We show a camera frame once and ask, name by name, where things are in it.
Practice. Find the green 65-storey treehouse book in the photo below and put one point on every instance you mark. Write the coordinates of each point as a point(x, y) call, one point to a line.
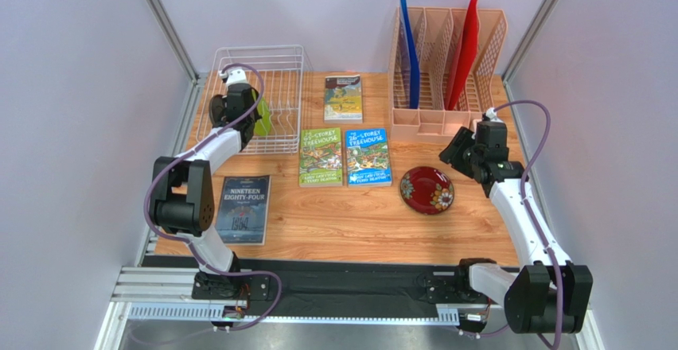
point(320, 160)

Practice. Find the pink plastic file organizer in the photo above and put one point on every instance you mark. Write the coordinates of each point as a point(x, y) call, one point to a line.
point(436, 32)

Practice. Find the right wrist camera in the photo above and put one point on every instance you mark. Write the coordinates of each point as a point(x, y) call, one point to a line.
point(490, 115)

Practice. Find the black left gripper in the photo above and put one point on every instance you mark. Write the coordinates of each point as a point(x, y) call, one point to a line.
point(257, 115)

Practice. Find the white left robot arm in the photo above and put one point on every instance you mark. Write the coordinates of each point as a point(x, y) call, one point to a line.
point(179, 204)

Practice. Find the nineteen eighty-four book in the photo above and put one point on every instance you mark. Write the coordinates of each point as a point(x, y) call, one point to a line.
point(243, 210)

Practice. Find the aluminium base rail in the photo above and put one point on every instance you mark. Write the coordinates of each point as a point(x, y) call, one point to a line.
point(155, 293)

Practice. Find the red folder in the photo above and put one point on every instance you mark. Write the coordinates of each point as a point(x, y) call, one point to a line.
point(464, 57)

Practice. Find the small yellow cover book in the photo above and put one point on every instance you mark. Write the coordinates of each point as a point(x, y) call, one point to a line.
point(343, 101)

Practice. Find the red floral plate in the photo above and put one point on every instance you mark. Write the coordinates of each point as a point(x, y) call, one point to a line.
point(427, 190)

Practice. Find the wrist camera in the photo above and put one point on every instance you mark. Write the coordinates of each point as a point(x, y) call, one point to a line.
point(232, 76)
point(490, 115)

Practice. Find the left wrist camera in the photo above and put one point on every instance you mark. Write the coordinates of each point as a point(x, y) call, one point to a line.
point(232, 76)

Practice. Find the dark brown plate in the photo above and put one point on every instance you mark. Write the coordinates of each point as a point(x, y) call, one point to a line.
point(216, 111)

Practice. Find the blue 26-storey treehouse book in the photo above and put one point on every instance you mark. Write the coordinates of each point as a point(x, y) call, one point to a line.
point(367, 158)

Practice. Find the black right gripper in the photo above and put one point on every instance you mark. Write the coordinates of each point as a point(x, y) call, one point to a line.
point(457, 147)

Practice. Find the green plate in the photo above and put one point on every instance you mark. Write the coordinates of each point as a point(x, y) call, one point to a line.
point(263, 125)

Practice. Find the black base mat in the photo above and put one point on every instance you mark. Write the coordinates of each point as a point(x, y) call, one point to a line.
point(334, 290)

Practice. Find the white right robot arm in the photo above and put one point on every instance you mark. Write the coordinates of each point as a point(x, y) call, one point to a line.
point(549, 294)

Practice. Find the blue folder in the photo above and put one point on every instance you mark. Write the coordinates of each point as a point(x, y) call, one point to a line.
point(409, 64)

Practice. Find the white wire dish rack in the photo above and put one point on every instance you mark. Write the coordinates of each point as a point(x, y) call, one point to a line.
point(280, 78)

